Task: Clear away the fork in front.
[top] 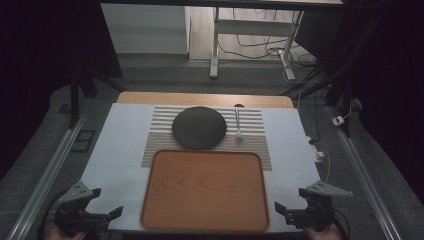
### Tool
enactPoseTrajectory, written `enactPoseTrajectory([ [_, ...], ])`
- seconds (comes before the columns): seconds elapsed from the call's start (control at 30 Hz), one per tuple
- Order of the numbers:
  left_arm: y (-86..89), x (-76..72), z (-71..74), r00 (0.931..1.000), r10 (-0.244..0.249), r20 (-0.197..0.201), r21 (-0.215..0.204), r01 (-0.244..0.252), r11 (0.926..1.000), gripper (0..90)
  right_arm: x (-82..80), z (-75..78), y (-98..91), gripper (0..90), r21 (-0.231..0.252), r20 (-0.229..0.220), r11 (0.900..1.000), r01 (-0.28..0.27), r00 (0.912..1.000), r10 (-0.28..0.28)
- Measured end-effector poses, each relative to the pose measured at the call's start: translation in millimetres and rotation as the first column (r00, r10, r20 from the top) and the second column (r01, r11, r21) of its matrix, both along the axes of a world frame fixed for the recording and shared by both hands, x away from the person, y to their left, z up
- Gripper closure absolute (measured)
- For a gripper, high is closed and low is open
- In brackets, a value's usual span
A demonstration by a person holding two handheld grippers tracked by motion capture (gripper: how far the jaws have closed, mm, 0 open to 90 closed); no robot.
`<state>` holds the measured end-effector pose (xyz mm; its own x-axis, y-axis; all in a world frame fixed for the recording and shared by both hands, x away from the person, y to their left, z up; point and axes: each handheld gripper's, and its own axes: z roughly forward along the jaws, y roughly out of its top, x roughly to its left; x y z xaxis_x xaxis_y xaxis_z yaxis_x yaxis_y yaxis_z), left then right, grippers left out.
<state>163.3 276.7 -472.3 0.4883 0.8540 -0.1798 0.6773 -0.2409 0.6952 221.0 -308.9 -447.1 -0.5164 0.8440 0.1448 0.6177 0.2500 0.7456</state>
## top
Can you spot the grey cabinet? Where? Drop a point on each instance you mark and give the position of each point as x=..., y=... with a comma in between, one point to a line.
x=146, y=30

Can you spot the white power adapter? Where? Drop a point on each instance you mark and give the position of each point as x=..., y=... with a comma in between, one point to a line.
x=338, y=120

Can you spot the person's right hand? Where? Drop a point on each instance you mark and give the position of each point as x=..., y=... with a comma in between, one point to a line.
x=326, y=234

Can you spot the brown wooden tray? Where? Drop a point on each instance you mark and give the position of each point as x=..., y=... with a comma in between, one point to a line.
x=205, y=190

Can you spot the dark round plate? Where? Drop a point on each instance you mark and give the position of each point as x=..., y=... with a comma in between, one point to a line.
x=199, y=128

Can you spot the person's left hand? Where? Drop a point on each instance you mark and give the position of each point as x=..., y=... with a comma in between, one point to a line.
x=63, y=236

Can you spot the white desk frame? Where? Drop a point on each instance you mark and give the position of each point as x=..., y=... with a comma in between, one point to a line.
x=215, y=50

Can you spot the black metal stand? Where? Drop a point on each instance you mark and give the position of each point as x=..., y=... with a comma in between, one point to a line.
x=340, y=83
x=75, y=96

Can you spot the dark round desk grommet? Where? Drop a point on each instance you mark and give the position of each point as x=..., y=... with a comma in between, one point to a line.
x=239, y=105

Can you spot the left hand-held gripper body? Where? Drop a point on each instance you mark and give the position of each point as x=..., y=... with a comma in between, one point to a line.
x=75, y=195

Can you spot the striped woven placemat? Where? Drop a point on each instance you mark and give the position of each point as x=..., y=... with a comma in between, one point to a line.
x=253, y=146

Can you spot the aluminium rail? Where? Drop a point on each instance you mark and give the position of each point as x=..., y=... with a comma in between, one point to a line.
x=366, y=180
x=46, y=176

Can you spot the white table mat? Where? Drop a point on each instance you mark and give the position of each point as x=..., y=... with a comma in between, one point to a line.
x=116, y=150

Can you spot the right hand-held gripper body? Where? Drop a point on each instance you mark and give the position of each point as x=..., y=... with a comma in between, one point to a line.
x=316, y=213

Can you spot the white plug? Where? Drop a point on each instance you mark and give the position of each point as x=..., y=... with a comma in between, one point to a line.
x=318, y=155

